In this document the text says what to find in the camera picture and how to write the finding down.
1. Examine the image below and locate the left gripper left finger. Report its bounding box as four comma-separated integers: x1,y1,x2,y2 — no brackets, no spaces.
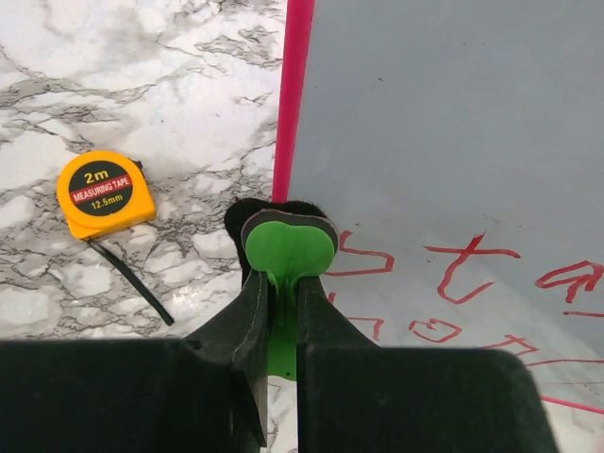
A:
1,272,269,452

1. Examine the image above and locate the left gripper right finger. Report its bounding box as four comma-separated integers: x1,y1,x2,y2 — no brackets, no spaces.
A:
297,277,557,453

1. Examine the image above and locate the pink framed whiteboard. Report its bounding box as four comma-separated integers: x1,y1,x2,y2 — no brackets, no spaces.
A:
275,1,603,413

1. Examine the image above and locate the yellow tape measure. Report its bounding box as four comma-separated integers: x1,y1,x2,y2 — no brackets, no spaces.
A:
56,150,174,326

